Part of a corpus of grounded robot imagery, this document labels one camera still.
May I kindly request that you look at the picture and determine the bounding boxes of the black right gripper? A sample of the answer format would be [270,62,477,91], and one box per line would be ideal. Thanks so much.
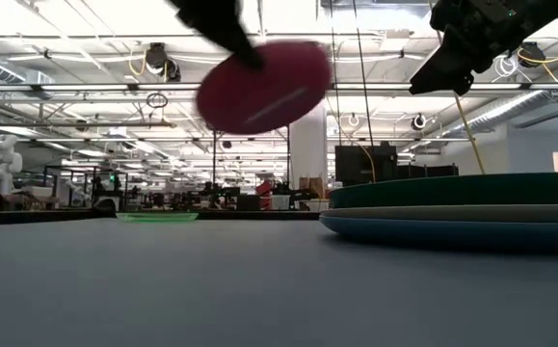
[409,0,558,96]

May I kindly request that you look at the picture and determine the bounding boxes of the magenta plastic plate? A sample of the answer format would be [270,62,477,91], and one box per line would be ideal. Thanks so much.
[195,40,333,136]

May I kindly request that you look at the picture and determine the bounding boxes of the dark green plastic plate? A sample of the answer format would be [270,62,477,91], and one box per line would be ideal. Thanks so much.
[329,172,558,210]

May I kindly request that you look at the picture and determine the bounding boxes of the grey plastic plate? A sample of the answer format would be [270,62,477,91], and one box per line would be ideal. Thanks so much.
[320,203,558,225]

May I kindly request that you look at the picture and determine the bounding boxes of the light green plastic plate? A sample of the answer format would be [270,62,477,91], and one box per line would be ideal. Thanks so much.
[115,211,199,224]

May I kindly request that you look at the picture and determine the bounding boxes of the black partition panels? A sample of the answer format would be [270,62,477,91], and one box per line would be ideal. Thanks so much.
[396,163,460,179]

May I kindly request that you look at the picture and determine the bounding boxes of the black cabinet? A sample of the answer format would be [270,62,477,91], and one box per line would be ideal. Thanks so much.
[334,141,399,188]

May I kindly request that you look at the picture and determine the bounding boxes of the white building pillar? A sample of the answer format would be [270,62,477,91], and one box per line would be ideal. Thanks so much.
[290,103,329,192]

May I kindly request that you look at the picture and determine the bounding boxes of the blue plastic plate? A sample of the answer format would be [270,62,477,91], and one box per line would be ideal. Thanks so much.
[319,214,558,253]

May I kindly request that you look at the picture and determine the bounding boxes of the red object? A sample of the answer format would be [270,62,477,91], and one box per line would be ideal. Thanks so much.
[255,180,275,211]

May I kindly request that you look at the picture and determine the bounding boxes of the cardboard box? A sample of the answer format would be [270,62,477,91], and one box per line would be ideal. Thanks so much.
[298,176,326,200]

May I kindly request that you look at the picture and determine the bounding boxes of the white robot figure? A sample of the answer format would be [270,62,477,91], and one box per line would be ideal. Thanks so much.
[0,133,24,197]

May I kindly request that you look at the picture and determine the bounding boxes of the yellow hanging cable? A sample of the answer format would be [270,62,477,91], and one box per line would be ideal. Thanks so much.
[453,93,487,175]

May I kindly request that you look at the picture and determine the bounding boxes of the silver ventilation duct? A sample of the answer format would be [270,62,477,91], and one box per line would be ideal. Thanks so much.
[444,57,558,139]

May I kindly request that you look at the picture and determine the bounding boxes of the black coiled cable loop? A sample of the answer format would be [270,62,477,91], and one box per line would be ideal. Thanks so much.
[146,92,170,110]

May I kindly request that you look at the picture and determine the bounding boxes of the thin black hanging cable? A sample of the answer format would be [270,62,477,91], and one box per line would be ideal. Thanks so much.
[329,0,343,147]

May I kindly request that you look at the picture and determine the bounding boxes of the black metal frame rig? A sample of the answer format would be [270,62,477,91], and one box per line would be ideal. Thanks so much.
[212,123,291,195]

